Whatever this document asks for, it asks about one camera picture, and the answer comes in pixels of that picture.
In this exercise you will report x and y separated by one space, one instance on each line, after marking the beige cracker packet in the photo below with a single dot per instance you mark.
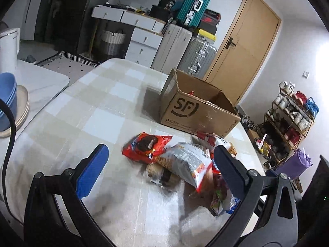
159 175

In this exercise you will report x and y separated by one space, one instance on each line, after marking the small cardboard box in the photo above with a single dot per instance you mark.
253 133

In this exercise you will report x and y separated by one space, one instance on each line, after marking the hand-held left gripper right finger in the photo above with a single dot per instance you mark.
226 164

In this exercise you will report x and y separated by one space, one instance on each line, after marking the dotted floor rug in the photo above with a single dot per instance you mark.
66 65

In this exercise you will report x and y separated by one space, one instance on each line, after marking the dark refrigerator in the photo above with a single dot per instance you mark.
97 0

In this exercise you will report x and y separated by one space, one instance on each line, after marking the brown cardboard box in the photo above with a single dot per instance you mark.
190 113

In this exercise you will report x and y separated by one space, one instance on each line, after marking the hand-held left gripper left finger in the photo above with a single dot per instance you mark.
95 167

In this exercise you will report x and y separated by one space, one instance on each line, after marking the white electric kettle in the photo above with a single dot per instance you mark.
9 49

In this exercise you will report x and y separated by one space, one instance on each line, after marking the teal suitcase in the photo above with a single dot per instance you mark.
192 5

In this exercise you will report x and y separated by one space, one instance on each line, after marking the grey slippers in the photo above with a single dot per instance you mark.
30 58

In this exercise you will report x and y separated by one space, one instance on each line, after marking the beige plate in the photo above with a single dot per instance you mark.
22 105

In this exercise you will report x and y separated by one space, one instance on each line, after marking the red white snack packet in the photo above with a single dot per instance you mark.
209 139

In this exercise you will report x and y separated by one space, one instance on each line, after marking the white marble side table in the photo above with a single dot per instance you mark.
41 79

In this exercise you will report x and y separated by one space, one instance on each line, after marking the purple bag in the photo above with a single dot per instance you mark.
295 163

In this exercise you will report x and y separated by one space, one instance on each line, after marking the black bag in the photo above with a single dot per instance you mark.
164 5

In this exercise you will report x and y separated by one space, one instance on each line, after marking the woven laundry basket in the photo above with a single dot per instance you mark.
111 42

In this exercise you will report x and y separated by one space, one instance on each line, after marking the wooden door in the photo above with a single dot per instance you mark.
246 43

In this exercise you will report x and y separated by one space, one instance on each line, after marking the metal shoe rack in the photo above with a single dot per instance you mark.
268 117

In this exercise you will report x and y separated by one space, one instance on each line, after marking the dark hanging clothes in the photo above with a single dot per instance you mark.
61 12

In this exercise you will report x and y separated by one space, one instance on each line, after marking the beige suitcase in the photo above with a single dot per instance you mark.
171 46

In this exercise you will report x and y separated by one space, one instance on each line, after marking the white cabinet door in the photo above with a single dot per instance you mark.
32 10

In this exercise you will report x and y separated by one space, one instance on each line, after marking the silver suitcase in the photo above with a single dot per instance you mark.
198 54

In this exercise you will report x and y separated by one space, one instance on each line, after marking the blue snack packet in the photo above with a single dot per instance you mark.
233 203

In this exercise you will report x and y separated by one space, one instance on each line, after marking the colourful candy packet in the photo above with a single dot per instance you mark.
218 198

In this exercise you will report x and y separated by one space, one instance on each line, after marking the yellow box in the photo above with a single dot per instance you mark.
205 34

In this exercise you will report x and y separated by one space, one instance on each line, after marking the red cookie packet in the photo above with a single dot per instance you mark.
144 144

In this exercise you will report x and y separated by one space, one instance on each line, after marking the pile of dark shoes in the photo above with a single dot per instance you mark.
248 121

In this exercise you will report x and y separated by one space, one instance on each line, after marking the white and red snack bag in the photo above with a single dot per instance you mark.
185 159

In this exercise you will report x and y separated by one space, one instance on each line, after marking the yellow red plastic bag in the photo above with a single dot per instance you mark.
264 148

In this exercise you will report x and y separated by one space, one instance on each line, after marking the black red shoe box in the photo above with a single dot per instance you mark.
212 15

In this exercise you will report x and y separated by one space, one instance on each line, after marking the collection of assorted shoes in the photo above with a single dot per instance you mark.
295 118

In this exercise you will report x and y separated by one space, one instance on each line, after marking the white light switch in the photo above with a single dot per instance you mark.
306 74

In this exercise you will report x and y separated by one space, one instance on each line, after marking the white desk with drawers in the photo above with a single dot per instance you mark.
144 43

